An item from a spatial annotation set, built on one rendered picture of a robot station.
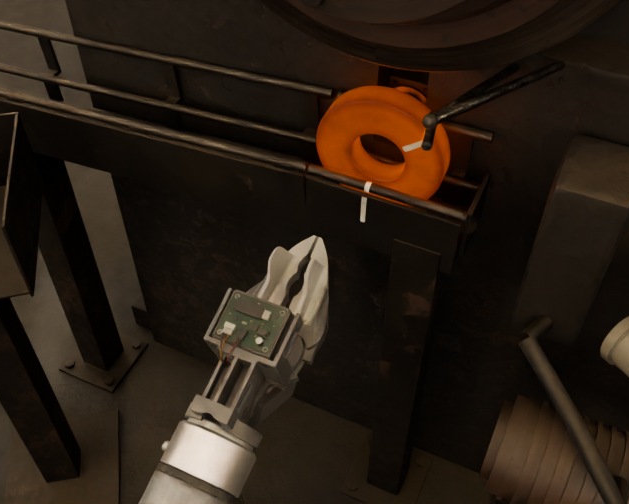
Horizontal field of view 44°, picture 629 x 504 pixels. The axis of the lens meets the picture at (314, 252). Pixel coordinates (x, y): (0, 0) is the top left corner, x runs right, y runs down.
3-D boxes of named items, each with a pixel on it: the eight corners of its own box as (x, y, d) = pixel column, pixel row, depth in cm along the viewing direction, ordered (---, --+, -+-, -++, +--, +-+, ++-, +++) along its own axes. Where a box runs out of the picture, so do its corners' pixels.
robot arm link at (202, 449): (246, 503, 69) (168, 467, 71) (267, 455, 71) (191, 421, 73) (227, 490, 62) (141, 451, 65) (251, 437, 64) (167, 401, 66)
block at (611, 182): (528, 269, 100) (574, 123, 83) (590, 289, 98) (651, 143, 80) (506, 330, 94) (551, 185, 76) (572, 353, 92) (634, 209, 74)
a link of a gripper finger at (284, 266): (311, 215, 73) (270, 301, 70) (319, 243, 78) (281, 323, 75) (282, 206, 74) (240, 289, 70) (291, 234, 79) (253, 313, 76)
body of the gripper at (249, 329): (306, 307, 67) (246, 437, 63) (319, 340, 75) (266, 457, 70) (229, 279, 69) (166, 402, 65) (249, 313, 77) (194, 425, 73)
